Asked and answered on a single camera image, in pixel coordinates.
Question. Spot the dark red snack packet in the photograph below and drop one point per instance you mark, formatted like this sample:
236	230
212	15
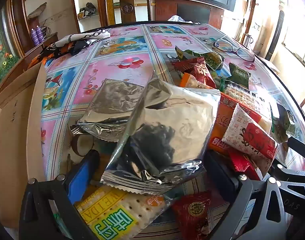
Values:
197	70

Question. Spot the steel kettle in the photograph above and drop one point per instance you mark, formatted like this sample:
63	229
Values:
248	40

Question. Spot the tan woven fan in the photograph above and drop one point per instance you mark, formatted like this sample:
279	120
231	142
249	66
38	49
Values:
37	10

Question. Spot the green edged cracker packet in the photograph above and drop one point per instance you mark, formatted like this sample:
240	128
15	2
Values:
245	97

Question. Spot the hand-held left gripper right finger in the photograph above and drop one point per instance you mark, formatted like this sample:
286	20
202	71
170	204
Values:
222	175

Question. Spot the dark grey bundle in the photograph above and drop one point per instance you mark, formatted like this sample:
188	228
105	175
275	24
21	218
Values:
88	8

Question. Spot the flower print glass panel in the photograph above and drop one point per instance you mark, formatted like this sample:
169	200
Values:
2	55

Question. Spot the white plastic bag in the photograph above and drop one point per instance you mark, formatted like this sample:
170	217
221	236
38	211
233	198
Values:
176	18

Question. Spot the small silver foil packet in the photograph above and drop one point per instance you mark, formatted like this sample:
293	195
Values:
110	102

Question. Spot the red triangular snack packet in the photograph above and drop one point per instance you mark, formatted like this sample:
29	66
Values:
192	212

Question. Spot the wooden chair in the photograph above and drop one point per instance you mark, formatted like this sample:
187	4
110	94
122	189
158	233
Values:
127	7

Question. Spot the white red snack packet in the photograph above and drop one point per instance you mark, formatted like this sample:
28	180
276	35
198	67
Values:
252	135

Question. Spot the cardboard box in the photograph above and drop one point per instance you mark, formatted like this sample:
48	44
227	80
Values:
15	130

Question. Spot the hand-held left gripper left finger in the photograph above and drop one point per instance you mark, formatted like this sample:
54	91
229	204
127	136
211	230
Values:
80	180

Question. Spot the green pea snack packet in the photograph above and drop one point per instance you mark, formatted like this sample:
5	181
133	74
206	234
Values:
282	125
240	75
215	60
185	53

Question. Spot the wooden sideboard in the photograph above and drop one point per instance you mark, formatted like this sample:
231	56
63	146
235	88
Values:
32	52

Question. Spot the yellow green cracker packet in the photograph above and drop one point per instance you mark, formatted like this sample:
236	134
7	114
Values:
117	212

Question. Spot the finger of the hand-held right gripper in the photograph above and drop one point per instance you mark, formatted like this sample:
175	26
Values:
301	146
292	168

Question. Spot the eyeglasses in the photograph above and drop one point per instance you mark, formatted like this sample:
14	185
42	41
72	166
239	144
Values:
223	43

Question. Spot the wooden television cabinet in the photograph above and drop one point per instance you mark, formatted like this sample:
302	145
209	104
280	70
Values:
165	10

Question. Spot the small orange snack packet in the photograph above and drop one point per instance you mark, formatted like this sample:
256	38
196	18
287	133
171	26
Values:
192	81

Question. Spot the purple spray can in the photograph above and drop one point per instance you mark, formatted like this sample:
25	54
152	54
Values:
33	37
40	33

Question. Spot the white wall shelf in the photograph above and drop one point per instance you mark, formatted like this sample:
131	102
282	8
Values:
86	22

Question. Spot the printed scarf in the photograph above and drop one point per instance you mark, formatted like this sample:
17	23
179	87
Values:
67	43

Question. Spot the large silver foil packet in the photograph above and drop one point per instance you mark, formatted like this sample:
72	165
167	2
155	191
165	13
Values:
167	120

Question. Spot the orange cracker packet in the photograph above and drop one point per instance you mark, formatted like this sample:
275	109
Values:
222	120

